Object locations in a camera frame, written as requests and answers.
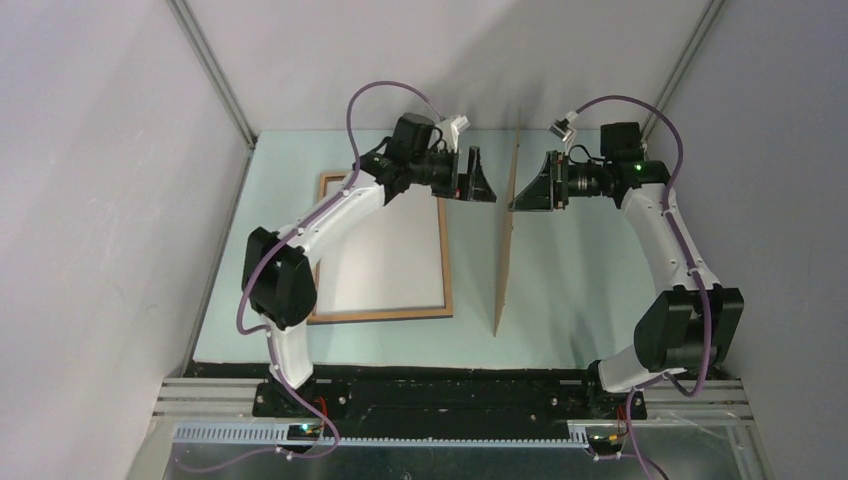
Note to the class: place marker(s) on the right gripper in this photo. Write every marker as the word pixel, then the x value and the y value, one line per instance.
pixel 543 194

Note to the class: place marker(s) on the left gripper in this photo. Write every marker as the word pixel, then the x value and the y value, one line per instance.
pixel 477 186

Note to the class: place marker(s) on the brown backing board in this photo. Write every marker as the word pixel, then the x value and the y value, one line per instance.
pixel 506 230

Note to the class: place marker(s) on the beach photo print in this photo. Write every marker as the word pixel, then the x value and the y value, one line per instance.
pixel 391 258

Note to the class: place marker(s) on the wooden picture frame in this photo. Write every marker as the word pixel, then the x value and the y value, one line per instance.
pixel 381 311

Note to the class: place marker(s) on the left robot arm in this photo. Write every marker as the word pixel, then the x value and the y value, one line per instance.
pixel 278 282

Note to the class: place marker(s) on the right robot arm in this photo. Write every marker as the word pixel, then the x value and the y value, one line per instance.
pixel 691 323

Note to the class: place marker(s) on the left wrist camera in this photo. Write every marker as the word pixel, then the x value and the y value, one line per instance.
pixel 449 130

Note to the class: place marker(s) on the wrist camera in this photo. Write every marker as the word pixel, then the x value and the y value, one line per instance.
pixel 449 130
pixel 564 128

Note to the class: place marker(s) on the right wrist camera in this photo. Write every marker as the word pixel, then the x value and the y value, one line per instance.
pixel 564 128

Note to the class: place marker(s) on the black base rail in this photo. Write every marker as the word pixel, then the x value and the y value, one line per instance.
pixel 402 403

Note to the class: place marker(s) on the aluminium base frame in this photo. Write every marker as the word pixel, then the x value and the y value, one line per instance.
pixel 204 429

